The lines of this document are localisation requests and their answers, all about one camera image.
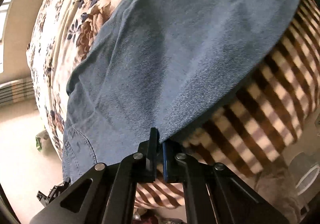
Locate plastic bag with green item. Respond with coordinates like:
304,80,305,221
35,130,51,152

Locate blue denim jeans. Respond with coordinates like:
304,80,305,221
62,0,299,182

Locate window with white frame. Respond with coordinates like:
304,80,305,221
1,0,27,78

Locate left striped curtain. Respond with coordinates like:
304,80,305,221
0,77,35,107

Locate floral bed blanket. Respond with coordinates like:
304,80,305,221
25,0,320,210

